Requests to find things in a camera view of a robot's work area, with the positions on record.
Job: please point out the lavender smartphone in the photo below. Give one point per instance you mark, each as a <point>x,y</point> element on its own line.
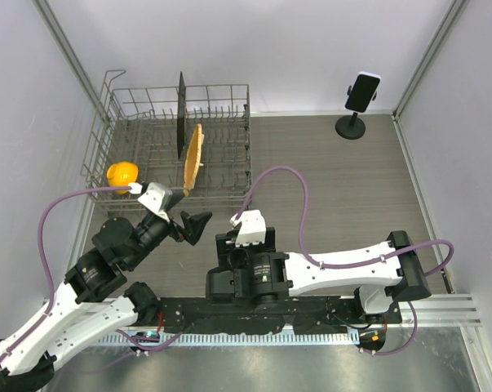
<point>362,92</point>

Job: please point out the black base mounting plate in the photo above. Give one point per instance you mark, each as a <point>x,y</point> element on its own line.
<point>306,314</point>

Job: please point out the white slotted cable duct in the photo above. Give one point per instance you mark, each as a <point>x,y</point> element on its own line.
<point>285,337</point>

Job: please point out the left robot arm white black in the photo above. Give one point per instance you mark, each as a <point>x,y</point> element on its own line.
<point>76,315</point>

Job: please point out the grey wire dish rack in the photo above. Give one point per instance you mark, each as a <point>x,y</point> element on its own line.
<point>138,125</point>

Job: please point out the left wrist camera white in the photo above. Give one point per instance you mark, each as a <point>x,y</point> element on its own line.
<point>154,197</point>

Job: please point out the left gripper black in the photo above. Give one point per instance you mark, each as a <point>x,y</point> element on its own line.
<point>195,224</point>

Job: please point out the black plate upright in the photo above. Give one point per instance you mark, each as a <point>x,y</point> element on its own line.
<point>181,116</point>

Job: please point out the orange wooden plate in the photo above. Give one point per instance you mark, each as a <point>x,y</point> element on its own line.
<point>193,158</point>

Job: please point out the yellow bowl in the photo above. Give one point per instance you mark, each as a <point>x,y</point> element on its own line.
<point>122,174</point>

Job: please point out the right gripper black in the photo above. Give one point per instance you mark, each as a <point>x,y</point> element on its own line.
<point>226,245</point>

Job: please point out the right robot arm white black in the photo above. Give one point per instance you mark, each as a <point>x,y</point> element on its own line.
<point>257,273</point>

